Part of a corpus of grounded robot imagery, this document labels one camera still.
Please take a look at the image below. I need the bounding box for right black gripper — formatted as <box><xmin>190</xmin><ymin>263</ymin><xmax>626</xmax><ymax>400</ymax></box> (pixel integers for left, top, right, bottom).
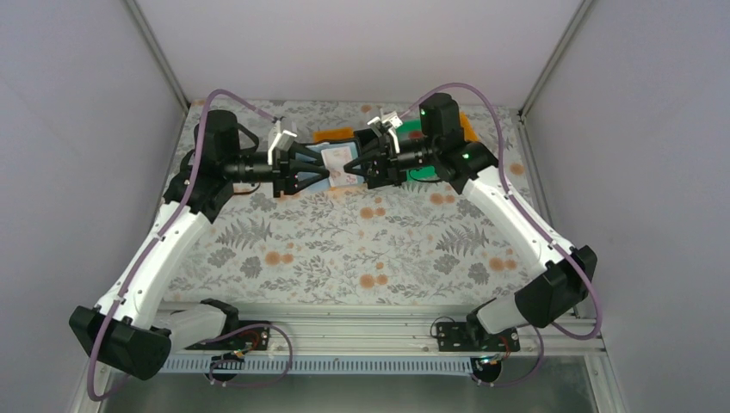
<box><xmin>343</xmin><ymin>134</ymin><xmax>437</xmax><ymax>187</ymax></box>

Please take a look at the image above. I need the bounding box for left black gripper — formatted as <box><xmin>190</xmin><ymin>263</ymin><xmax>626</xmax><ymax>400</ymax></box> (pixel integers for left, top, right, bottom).
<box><xmin>224</xmin><ymin>141</ymin><xmax>329</xmax><ymax>198</ymax></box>

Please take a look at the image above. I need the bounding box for black leather card holder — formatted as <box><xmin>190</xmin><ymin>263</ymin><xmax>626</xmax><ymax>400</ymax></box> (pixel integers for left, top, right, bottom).
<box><xmin>303</xmin><ymin>140</ymin><xmax>364</xmax><ymax>194</ymax></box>

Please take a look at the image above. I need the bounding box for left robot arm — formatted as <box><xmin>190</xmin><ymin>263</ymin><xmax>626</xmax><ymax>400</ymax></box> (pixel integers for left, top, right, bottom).
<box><xmin>69</xmin><ymin>110</ymin><xmax>329</xmax><ymax>380</ymax></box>

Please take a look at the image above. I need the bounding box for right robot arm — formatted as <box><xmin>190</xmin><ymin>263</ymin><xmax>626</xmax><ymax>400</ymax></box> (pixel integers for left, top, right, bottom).
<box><xmin>344</xmin><ymin>93</ymin><xmax>597</xmax><ymax>350</ymax></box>

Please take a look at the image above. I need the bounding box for near orange bin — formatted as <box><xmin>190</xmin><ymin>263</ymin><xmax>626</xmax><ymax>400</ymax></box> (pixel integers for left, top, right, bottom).
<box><xmin>312</xmin><ymin>126</ymin><xmax>354</xmax><ymax>144</ymax></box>

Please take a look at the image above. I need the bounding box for orange bin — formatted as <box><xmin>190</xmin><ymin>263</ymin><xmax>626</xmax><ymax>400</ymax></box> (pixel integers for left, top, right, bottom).
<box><xmin>312</xmin><ymin>126</ymin><xmax>354</xmax><ymax>144</ymax></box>
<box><xmin>459</xmin><ymin>112</ymin><xmax>479</xmax><ymax>142</ymax></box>

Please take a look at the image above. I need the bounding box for green bin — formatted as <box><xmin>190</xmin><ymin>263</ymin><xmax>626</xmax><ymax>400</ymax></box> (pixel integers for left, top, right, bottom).
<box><xmin>397</xmin><ymin>120</ymin><xmax>446</xmax><ymax>183</ymax></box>

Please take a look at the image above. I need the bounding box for far orange bin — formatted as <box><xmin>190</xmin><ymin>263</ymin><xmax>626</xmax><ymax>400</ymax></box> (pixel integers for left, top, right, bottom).
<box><xmin>459</xmin><ymin>112</ymin><xmax>479</xmax><ymax>142</ymax></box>

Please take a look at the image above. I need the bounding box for floral table mat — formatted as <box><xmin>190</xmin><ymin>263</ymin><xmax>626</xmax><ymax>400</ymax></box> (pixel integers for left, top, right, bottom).
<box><xmin>152</xmin><ymin>99</ymin><xmax>544</xmax><ymax>306</ymax></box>

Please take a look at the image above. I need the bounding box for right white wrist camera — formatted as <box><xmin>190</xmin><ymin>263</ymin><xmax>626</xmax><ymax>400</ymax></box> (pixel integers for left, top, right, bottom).
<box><xmin>367</xmin><ymin>111</ymin><xmax>403</xmax><ymax>155</ymax></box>

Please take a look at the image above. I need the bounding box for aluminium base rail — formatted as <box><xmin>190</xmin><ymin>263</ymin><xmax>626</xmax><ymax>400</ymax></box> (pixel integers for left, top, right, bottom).
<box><xmin>142</xmin><ymin>301</ymin><xmax>605</xmax><ymax>356</ymax></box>

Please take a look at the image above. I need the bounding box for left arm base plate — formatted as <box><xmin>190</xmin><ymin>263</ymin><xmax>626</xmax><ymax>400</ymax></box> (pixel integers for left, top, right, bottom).
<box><xmin>186</xmin><ymin>320</ymin><xmax>270</xmax><ymax>352</ymax></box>

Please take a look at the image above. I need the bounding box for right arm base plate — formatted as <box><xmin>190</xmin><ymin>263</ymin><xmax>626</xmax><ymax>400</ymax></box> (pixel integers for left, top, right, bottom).
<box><xmin>432</xmin><ymin>322</ymin><xmax>521</xmax><ymax>353</ymax></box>

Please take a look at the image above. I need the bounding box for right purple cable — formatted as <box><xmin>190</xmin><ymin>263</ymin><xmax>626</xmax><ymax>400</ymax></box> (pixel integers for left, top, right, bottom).
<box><xmin>399</xmin><ymin>82</ymin><xmax>604</xmax><ymax>390</ymax></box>

